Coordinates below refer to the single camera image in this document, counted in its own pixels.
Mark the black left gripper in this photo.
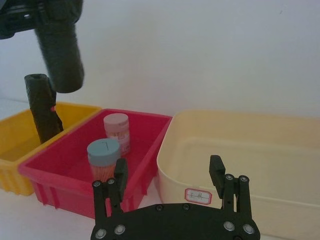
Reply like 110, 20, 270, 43
0, 0, 84, 41

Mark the yellow plastic bin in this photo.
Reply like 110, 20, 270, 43
0, 101, 103, 197

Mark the red plastic bin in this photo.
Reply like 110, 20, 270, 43
17, 107, 174, 220

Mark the cream plastic bin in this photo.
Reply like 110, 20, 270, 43
155, 109, 320, 237

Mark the white label with red border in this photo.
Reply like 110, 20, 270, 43
184, 187, 213, 207

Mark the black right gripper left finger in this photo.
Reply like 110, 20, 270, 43
91, 158, 129, 226

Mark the blue lidded swab jar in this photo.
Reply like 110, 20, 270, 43
86, 137, 121, 182

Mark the pink lidded jar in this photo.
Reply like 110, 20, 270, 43
102, 113, 132, 156

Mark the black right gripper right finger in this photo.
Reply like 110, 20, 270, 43
209, 154, 252, 219

